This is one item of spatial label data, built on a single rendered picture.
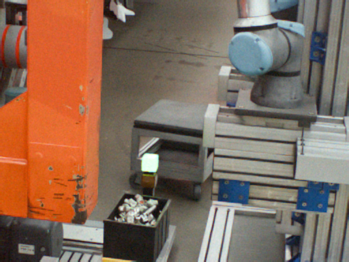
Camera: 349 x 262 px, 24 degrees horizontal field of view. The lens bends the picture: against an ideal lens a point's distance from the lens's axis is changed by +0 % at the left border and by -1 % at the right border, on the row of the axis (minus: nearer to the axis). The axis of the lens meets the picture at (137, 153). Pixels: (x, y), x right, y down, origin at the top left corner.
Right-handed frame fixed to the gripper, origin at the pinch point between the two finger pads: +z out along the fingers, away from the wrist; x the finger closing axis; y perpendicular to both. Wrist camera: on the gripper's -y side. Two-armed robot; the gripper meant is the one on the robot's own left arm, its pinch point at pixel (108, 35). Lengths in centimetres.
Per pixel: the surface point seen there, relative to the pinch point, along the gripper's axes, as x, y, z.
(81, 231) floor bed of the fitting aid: 102, 45, 17
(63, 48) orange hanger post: -8.8, -19.1, 13.7
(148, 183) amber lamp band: 14.9, 18.2, 35.6
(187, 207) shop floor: 111, 104, -3
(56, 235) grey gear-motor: 51, 7, 40
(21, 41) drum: 40.2, -6.8, -20.4
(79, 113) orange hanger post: -0.8, -11.3, 26.5
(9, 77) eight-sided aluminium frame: 71, 2, -26
